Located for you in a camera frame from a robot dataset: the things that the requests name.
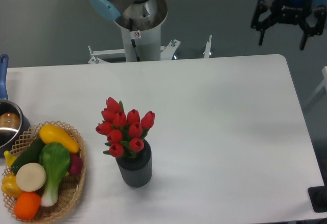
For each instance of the black device at table edge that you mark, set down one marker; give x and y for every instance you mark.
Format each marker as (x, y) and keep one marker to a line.
(318, 198)

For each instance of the dark grey ribbed vase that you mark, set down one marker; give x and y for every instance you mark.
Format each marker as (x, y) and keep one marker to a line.
(137, 172)

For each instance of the blue handled steel saucepan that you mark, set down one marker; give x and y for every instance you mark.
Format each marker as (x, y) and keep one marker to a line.
(13, 121)

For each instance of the yellow banana tip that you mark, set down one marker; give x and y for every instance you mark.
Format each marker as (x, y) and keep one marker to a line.
(9, 158)

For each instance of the purple red radish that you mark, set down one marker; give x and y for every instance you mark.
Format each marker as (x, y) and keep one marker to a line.
(76, 165)

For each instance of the dark green cucumber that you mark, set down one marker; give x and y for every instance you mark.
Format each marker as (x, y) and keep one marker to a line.
(30, 155)

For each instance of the red tulip bouquet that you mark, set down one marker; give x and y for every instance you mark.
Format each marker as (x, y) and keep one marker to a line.
(125, 132)

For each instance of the yellow bell pepper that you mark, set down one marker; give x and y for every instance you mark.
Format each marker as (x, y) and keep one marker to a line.
(10, 186)

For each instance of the yellow squash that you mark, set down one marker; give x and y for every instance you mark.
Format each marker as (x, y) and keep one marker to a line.
(54, 134)

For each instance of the white frame at right edge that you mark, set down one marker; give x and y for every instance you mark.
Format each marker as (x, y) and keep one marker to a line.
(317, 93)

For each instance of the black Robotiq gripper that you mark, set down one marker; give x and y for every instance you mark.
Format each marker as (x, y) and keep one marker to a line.
(291, 2)

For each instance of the orange fruit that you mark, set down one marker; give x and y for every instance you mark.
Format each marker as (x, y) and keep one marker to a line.
(27, 205)

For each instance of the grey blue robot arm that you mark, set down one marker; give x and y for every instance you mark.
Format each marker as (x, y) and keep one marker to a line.
(261, 20)

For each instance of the green bok choy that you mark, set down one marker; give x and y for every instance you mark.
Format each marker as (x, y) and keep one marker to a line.
(55, 160)

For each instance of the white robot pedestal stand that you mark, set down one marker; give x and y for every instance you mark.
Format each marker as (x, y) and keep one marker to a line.
(143, 37)

